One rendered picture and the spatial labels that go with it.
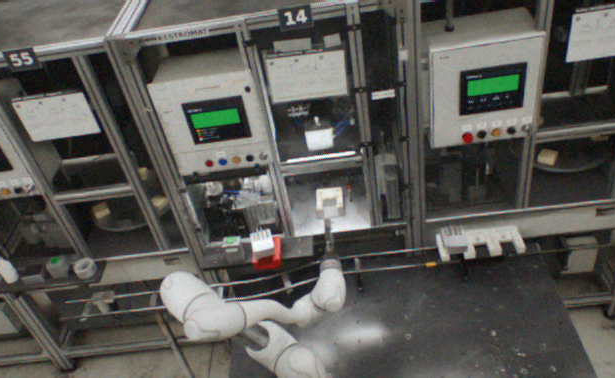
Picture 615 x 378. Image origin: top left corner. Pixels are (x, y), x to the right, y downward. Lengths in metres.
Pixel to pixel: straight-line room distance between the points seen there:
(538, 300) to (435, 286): 0.45
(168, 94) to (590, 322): 2.59
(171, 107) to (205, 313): 0.92
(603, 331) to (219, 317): 2.38
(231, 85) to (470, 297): 1.44
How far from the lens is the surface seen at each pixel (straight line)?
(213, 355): 3.59
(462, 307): 2.72
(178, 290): 1.92
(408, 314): 2.69
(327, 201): 2.87
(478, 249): 2.75
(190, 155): 2.49
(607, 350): 3.55
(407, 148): 2.48
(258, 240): 2.64
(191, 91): 2.31
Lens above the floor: 2.81
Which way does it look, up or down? 39 degrees down
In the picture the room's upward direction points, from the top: 12 degrees counter-clockwise
